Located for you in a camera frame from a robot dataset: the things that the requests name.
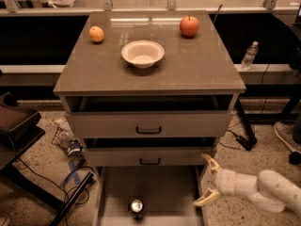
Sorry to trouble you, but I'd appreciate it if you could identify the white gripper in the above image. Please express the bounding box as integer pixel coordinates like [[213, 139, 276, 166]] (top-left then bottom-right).
[[193, 153, 257, 207]]

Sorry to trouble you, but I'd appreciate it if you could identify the dark pepsi can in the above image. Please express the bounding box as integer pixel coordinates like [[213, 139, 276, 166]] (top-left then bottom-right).
[[129, 199, 145, 219]]

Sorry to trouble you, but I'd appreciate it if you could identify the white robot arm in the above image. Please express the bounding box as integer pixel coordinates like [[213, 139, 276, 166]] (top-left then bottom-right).
[[193, 153, 301, 216]]

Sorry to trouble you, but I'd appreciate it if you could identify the middle grey drawer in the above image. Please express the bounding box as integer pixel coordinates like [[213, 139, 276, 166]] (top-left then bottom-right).
[[83, 147, 216, 167]]

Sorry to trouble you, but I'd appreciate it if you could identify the bottom open grey drawer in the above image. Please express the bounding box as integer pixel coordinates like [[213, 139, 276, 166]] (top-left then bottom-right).
[[93, 166, 204, 226]]

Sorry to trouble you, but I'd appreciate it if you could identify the grey drawer cabinet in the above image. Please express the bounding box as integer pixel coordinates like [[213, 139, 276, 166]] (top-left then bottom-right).
[[53, 10, 247, 174]]

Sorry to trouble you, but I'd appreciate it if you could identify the top grey drawer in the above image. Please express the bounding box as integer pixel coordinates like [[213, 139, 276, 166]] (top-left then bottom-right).
[[66, 112, 232, 138]]

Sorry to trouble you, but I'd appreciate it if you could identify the black leaning stand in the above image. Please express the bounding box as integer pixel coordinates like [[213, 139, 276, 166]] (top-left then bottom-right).
[[235, 100, 257, 151]]

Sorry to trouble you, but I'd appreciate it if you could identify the grey sneaker shoe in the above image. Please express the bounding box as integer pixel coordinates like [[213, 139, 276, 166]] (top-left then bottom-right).
[[274, 121, 301, 153]]

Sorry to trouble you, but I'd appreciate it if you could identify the clear plastic water bottle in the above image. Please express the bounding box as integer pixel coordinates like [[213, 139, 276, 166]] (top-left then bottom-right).
[[241, 41, 259, 71]]

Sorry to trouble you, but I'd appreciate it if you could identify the black bar lower left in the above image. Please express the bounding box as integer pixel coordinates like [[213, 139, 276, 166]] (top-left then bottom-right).
[[49, 172, 93, 226]]

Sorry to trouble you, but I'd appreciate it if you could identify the blue white small package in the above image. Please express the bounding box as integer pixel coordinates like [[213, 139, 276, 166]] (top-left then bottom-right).
[[67, 139, 83, 156]]

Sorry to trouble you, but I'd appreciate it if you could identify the white paper bowl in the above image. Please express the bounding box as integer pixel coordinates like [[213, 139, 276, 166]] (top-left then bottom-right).
[[121, 40, 165, 69]]

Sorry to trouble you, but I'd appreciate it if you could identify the red apple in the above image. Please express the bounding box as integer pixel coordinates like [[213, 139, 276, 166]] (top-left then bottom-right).
[[180, 15, 199, 38]]

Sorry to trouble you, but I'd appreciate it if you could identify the orange fruit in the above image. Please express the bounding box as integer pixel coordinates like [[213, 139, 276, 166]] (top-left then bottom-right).
[[88, 26, 104, 42]]

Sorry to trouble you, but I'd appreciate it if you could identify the dark chair on left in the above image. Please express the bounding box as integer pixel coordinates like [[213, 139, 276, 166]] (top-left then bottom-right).
[[0, 92, 65, 211]]

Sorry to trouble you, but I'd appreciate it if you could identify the black floor cable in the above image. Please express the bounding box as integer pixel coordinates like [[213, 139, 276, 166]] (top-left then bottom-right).
[[17, 157, 97, 226]]

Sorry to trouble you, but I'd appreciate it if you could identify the small wire basket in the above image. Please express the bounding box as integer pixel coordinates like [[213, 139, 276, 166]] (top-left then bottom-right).
[[51, 127, 73, 151]]

